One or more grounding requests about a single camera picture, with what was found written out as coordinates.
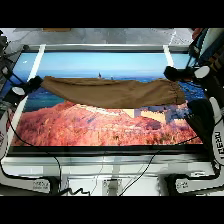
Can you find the brown trousers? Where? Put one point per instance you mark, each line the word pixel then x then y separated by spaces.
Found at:
pixel 113 93

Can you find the heap of clothes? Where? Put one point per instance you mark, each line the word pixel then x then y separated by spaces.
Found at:
pixel 213 50

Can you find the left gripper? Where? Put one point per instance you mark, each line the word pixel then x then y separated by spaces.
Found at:
pixel 35 84

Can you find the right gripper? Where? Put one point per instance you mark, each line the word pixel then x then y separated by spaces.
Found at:
pixel 173 73

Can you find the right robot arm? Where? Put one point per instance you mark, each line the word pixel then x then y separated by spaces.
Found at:
pixel 216 140

